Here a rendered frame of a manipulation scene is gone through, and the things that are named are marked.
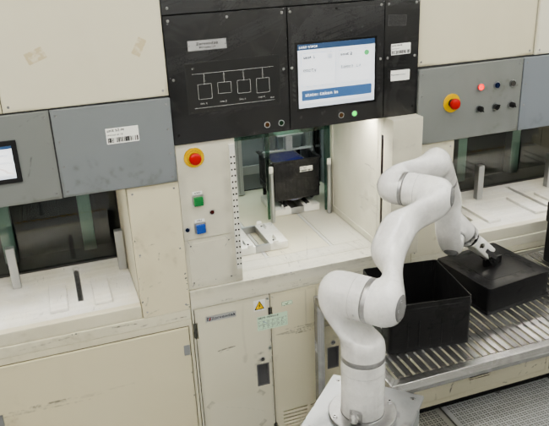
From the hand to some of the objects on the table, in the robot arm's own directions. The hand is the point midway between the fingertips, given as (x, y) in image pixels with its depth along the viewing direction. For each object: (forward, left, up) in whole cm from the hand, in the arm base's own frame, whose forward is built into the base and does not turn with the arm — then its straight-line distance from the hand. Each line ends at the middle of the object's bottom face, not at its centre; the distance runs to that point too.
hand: (489, 258), depth 245 cm
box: (+34, -35, -13) cm, 51 cm away
